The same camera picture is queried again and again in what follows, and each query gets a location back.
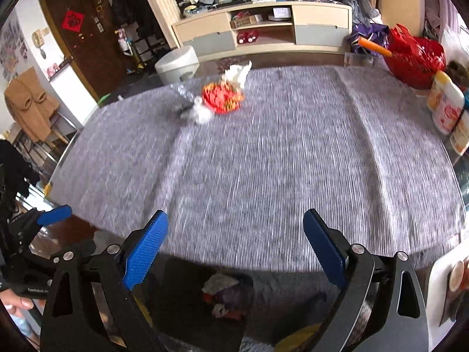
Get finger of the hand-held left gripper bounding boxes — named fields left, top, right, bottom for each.
left=8, top=204, right=73, bottom=244
left=16, top=239, right=98, bottom=276

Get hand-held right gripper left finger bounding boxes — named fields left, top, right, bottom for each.
left=40, top=210, right=169, bottom=352

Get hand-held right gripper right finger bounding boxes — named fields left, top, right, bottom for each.
left=303, top=208, right=429, bottom=352

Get black waste bin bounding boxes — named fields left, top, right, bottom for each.
left=151, top=256, right=254, bottom=352

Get purple plastic bowl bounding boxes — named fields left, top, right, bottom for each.
left=216, top=286, right=254, bottom=317

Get white plastic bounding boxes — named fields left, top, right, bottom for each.
left=190, top=97, right=215, bottom=125

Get silver foil wrapper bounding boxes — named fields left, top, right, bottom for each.
left=171, top=82, right=197, bottom=113

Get red and white snack bag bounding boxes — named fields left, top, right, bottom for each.
left=201, top=82, right=244, bottom=115

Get white tissue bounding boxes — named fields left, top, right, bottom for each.
left=220, top=60, right=253, bottom=86

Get person's left hand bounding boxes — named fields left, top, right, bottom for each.
left=0, top=292, right=35, bottom=318

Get black garment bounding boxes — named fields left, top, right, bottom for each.
left=0, top=139, right=39, bottom=200

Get grey woven table mat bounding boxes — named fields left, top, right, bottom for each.
left=47, top=64, right=467, bottom=274

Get brown coat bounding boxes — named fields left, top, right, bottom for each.
left=4, top=68, right=61, bottom=142

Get white board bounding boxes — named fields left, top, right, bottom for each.
left=49, top=69, right=100, bottom=130

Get pale cup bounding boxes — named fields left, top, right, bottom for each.
left=449, top=260, right=469, bottom=292

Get dark brown door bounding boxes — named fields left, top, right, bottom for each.
left=35, top=0, right=127, bottom=98

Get small white bottle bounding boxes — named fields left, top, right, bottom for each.
left=448, top=110, right=469, bottom=157

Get white bottle with pink label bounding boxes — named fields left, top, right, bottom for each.
left=432, top=81, right=465, bottom=136

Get white round stool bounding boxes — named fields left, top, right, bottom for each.
left=154, top=46, right=200, bottom=85

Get red diamond door decoration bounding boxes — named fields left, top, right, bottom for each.
left=61, top=10, right=85, bottom=33

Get cream bottle with yellow cap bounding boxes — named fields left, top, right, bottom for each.
left=426, top=70, right=452, bottom=112

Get orange stick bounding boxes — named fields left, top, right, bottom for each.
left=358, top=37, right=393, bottom=58

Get red plastic basket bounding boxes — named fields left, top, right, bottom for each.
left=383, top=24, right=447, bottom=89

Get purple bag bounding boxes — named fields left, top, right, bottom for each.
left=346, top=22, right=390, bottom=58

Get dark hanging coats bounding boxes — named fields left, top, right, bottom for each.
left=110, top=0, right=162, bottom=42

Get beige and grey TV cabinet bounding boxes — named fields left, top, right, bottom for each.
left=172, top=0, right=353, bottom=60

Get grey cloth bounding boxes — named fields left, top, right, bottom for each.
left=339, top=0, right=382, bottom=27

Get metal frame chair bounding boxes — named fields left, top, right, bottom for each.
left=47, top=112, right=84, bottom=148

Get wall photo collage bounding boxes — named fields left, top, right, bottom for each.
left=0, top=18, right=28, bottom=82

